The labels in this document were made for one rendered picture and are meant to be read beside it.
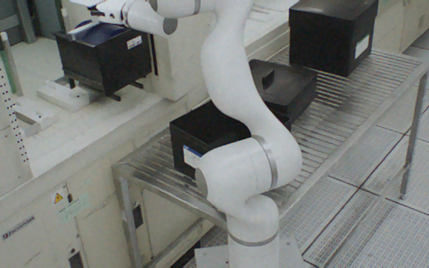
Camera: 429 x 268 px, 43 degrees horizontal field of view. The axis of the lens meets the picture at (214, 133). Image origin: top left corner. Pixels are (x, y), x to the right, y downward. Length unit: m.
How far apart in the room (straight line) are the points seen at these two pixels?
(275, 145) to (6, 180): 0.82
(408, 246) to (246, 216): 1.58
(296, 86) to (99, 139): 0.74
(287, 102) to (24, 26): 1.24
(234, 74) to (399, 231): 1.75
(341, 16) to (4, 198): 1.40
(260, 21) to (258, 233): 1.50
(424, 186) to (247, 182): 1.99
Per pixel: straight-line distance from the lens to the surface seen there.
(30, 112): 1.95
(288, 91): 1.97
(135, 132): 1.89
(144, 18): 1.56
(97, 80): 1.74
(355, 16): 2.22
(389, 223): 2.74
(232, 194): 1.09
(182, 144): 1.67
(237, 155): 1.10
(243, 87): 1.11
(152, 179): 1.74
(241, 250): 1.25
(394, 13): 3.81
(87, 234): 1.93
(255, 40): 2.35
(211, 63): 1.11
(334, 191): 2.87
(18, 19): 2.56
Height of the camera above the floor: 1.82
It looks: 34 degrees down
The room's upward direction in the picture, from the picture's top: 4 degrees counter-clockwise
